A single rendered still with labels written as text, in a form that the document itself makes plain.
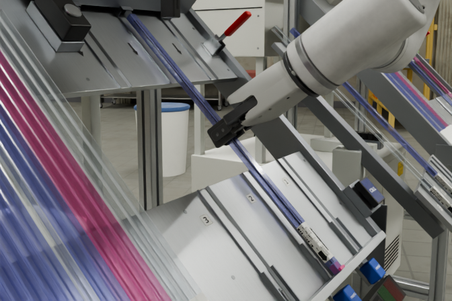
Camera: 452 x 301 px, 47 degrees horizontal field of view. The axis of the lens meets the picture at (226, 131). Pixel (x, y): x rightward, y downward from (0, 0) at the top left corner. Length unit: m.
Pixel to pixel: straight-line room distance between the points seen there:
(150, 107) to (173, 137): 3.06
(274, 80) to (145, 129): 0.53
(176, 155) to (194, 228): 3.64
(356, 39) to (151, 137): 0.63
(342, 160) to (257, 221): 0.45
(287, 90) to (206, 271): 0.25
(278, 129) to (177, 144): 3.31
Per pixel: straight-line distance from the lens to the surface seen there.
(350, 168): 1.13
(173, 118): 4.17
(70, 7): 0.73
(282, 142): 0.95
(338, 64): 0.66
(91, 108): 1.21
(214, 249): 0.63
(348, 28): 0.64
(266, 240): 0.71
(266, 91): 0.68
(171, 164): 4.26
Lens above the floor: 1.03
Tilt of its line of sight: 9 degrees down
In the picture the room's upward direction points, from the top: straight up
